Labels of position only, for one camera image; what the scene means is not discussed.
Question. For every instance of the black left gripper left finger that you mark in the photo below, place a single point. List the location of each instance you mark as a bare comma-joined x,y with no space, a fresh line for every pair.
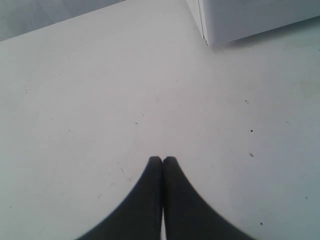
139,215

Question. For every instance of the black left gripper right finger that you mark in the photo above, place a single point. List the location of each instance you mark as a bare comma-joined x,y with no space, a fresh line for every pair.
186,215

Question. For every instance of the white microwave oven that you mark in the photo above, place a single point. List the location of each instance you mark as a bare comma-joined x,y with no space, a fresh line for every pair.
224,21

